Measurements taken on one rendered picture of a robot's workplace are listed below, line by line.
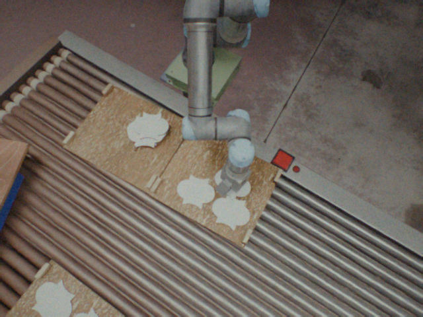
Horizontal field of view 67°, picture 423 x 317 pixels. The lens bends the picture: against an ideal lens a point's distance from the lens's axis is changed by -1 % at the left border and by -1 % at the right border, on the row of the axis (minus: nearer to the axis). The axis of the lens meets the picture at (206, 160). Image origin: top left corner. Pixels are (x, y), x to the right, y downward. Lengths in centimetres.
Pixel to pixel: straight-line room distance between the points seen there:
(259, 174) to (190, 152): 29
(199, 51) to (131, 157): 55
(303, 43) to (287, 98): 60
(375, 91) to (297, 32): 83
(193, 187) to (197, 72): 47
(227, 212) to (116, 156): 49
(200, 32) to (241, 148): 35
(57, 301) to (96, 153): 55
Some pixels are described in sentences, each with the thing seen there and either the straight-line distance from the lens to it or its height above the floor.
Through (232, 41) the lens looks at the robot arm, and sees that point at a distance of 134.
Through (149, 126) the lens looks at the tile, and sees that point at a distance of 132.
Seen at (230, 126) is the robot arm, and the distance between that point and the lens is 102.
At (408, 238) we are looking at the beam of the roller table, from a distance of 146.
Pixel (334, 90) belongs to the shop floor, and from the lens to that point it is 282.
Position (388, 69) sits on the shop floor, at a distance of 316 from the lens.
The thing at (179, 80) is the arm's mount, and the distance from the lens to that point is 148.
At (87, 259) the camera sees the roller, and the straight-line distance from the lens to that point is 127.
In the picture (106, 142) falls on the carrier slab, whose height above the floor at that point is 94.
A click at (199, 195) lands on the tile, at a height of 94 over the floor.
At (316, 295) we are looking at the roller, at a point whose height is 92.
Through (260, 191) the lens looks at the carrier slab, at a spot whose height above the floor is 94.
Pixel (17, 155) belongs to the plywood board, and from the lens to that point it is 136.
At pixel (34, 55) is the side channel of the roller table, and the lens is 172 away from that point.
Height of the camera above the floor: 212
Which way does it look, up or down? 67 degrees down
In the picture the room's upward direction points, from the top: 3 degrees clockwise
